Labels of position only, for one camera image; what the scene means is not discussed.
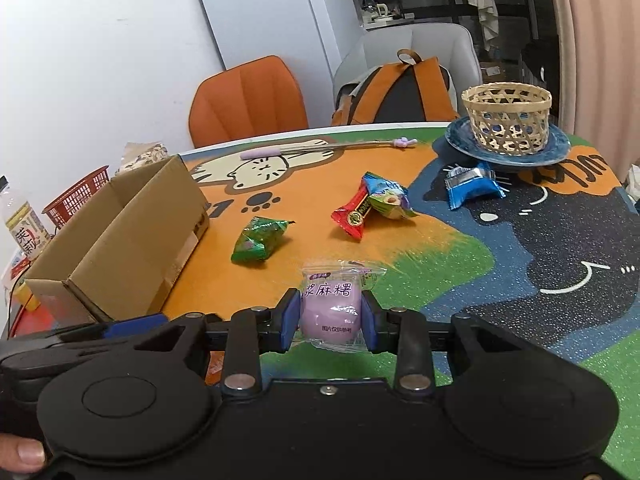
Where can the yellow tape roll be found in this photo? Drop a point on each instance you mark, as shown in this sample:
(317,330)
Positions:
(27,296)

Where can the white refrigerator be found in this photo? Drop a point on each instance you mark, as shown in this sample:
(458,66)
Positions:
(270,10)

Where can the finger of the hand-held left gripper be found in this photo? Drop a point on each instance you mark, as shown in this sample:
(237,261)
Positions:
(135,324)

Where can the person's left hand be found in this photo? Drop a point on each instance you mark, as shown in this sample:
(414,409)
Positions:
(20,455)

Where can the grey chair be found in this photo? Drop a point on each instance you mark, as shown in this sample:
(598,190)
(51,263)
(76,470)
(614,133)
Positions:
(440,45)

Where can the brown cardboard box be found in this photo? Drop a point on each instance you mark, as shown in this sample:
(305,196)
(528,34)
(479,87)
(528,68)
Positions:
(150,240)

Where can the floral tissue pack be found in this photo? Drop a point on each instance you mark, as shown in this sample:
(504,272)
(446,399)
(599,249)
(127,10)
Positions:
(145,155)

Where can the clear lilac mochi packet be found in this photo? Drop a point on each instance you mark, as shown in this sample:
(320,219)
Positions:
(330,310)

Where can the white electric kettle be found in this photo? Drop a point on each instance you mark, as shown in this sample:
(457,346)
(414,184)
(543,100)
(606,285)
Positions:
(381,11)

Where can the orange chair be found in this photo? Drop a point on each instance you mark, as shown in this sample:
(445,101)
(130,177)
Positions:
(250,105)

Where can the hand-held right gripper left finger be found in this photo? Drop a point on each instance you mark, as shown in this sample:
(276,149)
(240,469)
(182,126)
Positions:
(290,317)

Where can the woven bamboo basket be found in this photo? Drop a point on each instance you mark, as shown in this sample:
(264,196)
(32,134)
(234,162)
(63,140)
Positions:
(505,120)

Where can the red snack packet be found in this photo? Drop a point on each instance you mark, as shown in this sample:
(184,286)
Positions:
(352,217)

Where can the orange and grey backpack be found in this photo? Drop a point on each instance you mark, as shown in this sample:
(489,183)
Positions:
(400,95)

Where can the blue ceramic plate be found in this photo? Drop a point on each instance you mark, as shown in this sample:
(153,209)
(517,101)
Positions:
(555,145)

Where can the red plastic basket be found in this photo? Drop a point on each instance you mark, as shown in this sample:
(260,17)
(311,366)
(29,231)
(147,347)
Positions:
(75,200)

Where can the tea bottle with black cap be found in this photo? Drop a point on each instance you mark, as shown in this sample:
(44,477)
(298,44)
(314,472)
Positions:
(25,230)

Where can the pink curtain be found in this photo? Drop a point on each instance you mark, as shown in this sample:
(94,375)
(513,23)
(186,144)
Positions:
(600,60)

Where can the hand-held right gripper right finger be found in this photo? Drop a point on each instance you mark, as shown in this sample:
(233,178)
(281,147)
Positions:
(370,320)

